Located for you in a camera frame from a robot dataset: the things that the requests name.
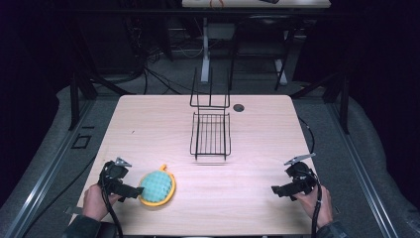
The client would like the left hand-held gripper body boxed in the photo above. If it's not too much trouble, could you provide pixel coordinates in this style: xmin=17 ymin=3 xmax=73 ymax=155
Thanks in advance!
xmin=97 ymin=157 xmax=133 ymax=196

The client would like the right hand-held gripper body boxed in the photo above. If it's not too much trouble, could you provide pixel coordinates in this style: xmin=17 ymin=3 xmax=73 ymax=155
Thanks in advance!
xmin=283 ymin=152 xmax=319 ymax=196

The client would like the teal and yellow pot holder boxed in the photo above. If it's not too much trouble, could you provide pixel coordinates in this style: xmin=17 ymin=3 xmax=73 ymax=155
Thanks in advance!
xmin=138 ymin=164 xmax=177 ymax=208

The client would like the black wire rack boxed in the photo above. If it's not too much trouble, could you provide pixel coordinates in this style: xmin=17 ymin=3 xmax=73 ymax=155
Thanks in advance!
xmin=189 ymin=66 xmax=232 ymax=162

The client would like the person's right hand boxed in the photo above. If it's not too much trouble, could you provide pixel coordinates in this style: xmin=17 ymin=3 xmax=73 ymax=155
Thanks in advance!
xmin=293 ymin=183 xmax=335 ymax=229

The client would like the person's left hand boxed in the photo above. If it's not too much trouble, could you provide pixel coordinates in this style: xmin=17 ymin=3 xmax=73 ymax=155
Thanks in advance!
xmin=81 ymin=183 xmax=123 ymax=222

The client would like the black chair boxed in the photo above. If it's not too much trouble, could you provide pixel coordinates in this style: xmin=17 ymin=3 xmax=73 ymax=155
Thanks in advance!
xmin=228 ymin=13 xmax=300 ymax=92

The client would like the white desk with metal legs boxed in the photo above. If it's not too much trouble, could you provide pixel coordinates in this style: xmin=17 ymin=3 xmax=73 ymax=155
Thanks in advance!
xmin=181 ymin=0 xmax=332 ymax=84

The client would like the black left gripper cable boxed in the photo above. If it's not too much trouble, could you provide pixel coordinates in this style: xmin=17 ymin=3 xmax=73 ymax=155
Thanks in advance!
xmin=99 ymin=165 xmax=125 ymax=238

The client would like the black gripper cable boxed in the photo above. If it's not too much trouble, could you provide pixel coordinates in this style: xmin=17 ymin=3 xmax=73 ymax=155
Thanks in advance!
xmin=298 ymin=117 xmax=323 ymax=238
xmin=99 ymin=165 xmax=125 ymax=238

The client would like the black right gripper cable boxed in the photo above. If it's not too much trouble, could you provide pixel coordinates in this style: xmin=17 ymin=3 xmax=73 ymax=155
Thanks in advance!
xmin=298 ymin=117 xmax=323 ymax=238

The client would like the bundle of floor cables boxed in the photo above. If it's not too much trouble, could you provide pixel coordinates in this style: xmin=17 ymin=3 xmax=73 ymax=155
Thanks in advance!
xmin=130 ymin=13 xmax=206 ymax=95

